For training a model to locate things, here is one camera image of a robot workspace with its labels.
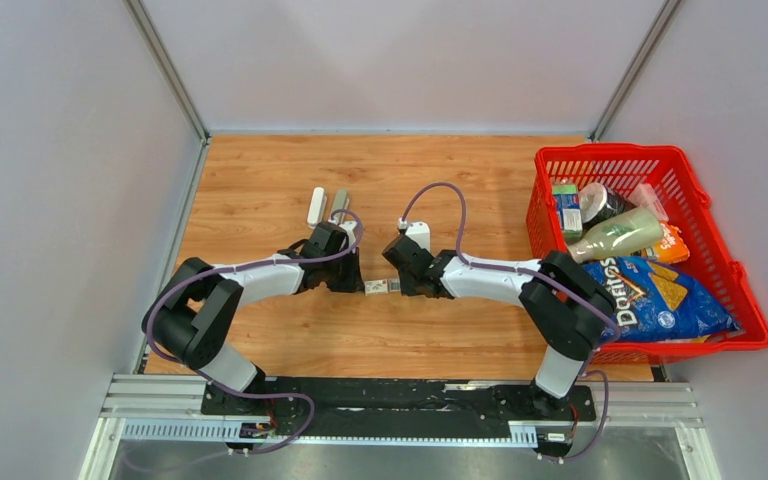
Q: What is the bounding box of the white stapler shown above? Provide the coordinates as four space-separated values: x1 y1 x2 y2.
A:
306 186 327 229

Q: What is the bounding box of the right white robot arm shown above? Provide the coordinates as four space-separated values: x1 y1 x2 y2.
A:
382 234 619 419

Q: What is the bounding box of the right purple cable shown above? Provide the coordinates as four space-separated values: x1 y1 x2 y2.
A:
399 182 622 346

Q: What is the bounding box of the pale green bottle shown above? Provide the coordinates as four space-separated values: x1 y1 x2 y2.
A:
567 207 663 263

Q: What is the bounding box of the red plastic basket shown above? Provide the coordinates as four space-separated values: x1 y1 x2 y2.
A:
526 143 768 365

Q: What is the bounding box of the small staple box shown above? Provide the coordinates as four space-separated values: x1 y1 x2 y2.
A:
364 279 389 296

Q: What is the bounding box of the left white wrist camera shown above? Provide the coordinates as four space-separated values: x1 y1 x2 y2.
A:
338 220 363 249

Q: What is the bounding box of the blue Doritos chip bag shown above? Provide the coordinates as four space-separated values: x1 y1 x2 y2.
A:
583 256 739 343

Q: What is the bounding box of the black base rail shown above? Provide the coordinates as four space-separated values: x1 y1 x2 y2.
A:
200 377 598 440

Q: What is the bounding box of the green blue carton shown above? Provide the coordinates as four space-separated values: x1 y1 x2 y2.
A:
552 183 583 244

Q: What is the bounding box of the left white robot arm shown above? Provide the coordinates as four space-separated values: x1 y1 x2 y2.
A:
141 221 363 415

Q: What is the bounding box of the white wrapped packet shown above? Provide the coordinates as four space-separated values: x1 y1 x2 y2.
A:
628 183 669 222

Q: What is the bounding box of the orange snack bag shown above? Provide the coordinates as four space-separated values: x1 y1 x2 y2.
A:
637 222 690 264

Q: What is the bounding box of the grey green stapler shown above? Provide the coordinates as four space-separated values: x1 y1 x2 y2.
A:
329 189 350 217

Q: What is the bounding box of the black white round can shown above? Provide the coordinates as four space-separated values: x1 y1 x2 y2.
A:
579 182 635 230

